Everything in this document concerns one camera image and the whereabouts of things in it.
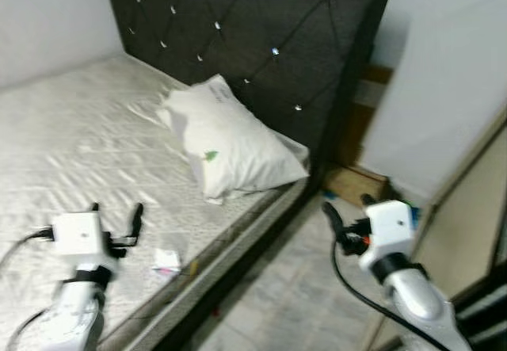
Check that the small white paper wrapper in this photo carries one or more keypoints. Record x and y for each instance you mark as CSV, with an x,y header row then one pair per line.
x,y
166,261

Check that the white pillow with green tree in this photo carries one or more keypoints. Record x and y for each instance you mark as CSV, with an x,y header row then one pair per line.
x,y
230,145

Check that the brown cardboard box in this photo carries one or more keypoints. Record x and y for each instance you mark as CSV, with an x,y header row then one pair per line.
x,y
352,183

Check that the small green blue item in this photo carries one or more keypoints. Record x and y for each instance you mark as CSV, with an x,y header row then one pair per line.
x,y
413,215

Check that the white quilted mattress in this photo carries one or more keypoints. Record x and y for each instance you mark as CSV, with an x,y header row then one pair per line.
x,y
79,145

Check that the dark tufted headboard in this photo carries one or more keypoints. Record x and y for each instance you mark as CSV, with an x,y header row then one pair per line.
x,y
261,18

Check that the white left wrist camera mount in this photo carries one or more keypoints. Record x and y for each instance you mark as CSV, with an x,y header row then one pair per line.
x,y
78,234

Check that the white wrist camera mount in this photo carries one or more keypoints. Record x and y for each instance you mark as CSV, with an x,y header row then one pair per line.
x,y
78,234
392,228

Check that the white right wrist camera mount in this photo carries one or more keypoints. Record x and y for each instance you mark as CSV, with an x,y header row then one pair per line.
x,y
392,228

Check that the beige wardrobe with dark frame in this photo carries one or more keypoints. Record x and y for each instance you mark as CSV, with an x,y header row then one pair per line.
x,y
459,224

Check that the dark bed frame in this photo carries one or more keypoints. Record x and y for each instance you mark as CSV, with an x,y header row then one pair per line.
x,y
238,280

